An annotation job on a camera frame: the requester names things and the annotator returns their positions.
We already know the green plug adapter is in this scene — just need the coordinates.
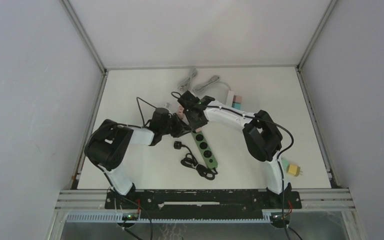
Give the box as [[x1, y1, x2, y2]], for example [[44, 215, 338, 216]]
[[280, 159, 290, 170]]

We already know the white power strip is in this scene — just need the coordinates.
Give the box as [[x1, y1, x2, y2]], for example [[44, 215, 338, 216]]
[[176, 105, 185, 121], [225, 90, 235, 107]]

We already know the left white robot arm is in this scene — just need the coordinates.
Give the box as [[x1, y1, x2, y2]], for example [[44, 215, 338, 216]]
[[84, 107, 192, 209]]

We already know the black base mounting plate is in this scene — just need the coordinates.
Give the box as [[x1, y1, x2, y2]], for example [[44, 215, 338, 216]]
[[104, 189, 303, 218]]

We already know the pink plug adapter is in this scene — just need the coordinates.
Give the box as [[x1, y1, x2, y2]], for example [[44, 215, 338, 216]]
[[233, 95, 243, 104], [177, 111, 184, 120]]

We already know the green power strip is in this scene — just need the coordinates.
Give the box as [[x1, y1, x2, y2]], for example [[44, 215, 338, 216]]
[[191, 130, 218, 169]]

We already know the grey cord of near strip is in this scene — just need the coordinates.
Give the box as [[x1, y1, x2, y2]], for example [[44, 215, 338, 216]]
[[192, 74, 233, 95]]

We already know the teal plug adapter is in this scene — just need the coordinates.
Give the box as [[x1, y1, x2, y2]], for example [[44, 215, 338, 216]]
[[232, 102, 242, 110]]

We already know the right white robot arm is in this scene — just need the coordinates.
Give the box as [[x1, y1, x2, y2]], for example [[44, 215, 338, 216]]
[[177, 96, 294, 208]]

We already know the yellow plug adapter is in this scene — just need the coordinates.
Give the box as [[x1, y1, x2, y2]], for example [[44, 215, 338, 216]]
[[286, 163, 302, 177]]

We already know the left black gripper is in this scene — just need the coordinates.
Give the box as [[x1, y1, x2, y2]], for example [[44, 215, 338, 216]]
[[160, 113, 191, 139]]

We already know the black coiled power cord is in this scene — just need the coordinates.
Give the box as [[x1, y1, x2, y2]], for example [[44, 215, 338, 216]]
[[173, 140, 219, 181]]

